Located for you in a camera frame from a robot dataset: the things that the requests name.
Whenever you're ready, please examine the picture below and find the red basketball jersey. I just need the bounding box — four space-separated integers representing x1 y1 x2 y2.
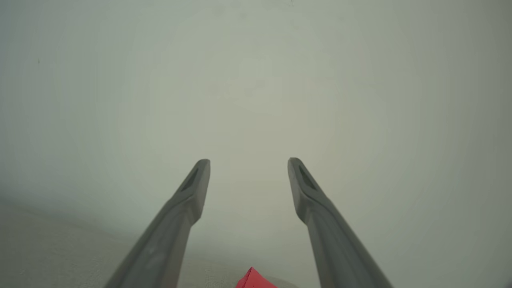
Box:
235 267 278 288

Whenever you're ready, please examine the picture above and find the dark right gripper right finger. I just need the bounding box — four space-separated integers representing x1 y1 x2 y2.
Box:
287 157 394 288

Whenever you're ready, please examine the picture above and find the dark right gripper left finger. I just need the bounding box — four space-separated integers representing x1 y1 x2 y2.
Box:
103 159 211 288

